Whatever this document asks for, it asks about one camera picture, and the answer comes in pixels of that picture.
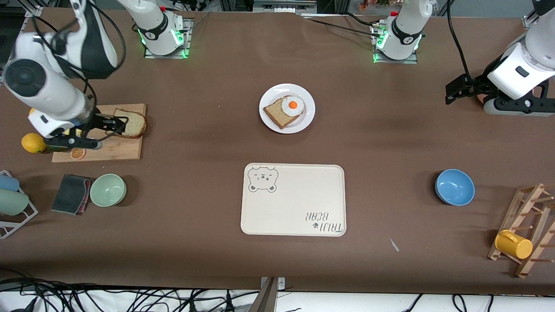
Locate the cream bear print tray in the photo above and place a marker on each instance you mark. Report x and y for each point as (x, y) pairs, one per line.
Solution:
(295, 203)

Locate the blue bowl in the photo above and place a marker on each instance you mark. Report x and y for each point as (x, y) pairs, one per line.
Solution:
(455, 187)

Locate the wooden cutting board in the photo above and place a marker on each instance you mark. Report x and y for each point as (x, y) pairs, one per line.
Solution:
(117, 151)

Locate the blue cup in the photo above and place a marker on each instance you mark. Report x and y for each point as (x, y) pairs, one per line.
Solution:
(8, 183)

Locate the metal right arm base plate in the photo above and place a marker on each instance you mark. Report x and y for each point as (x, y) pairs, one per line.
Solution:
(187, 43)

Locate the white round plate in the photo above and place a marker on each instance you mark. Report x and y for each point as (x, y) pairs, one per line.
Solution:
(301, 122)

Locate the aluminium frame profile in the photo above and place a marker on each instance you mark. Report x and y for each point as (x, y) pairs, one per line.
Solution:
(530, 21)

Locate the yellow mug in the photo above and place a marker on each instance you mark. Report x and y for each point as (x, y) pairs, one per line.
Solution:
(516, 247)

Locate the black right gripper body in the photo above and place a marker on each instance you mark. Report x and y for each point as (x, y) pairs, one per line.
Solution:
(96, 120)

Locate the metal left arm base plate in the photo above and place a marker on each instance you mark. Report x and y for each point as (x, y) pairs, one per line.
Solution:
(396, 61)

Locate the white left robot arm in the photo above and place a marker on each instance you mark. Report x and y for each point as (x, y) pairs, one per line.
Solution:
(401, 45)

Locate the orange slice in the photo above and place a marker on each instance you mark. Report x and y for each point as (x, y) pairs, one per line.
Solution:
(78, 154)

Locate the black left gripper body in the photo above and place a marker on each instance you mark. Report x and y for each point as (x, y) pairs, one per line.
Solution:
(478, 84)

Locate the pale green bowl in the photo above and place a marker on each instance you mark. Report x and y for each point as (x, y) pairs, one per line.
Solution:
(108, 190)

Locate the toy fried egg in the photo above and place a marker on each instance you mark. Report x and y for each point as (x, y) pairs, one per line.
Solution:
(292, 105)

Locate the aluminium table edge rail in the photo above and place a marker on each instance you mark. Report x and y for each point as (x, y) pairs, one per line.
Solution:
(34, 11)

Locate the sandwich top bread slice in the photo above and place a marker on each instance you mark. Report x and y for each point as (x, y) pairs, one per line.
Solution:
(135, 123)

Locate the pale green cup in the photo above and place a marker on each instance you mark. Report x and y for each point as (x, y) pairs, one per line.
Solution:
(13, 202)

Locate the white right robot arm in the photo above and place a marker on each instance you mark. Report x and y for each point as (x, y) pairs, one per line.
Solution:
(43, 86)

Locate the grey metal equipment box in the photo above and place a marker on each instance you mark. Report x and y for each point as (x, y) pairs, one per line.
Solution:
(284, 6)

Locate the grey metal table bracket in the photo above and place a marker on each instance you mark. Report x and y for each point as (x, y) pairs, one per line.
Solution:
(266, 299)

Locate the colourful background items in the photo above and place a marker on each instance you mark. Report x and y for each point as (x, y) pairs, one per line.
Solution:
(373, 3)

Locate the wooden mug rack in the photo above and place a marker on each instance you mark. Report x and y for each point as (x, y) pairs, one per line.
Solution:
(521, 213)

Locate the dark grey folded cloth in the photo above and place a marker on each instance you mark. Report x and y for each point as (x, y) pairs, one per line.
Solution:
(69, 195)

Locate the small white tape scrap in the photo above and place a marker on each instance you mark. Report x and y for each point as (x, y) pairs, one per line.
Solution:
(394, 245)

